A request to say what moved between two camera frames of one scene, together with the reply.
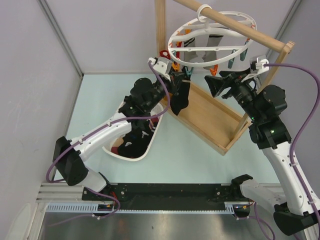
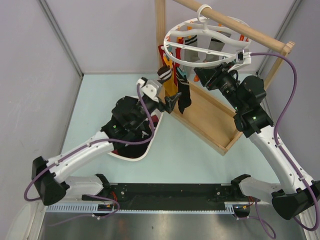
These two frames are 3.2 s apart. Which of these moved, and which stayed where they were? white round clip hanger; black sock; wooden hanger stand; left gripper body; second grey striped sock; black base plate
Moved: black sock; white round clip hanger; left gripper body
Stayed: second grey striped sock; black base plate; wooden hanger stand
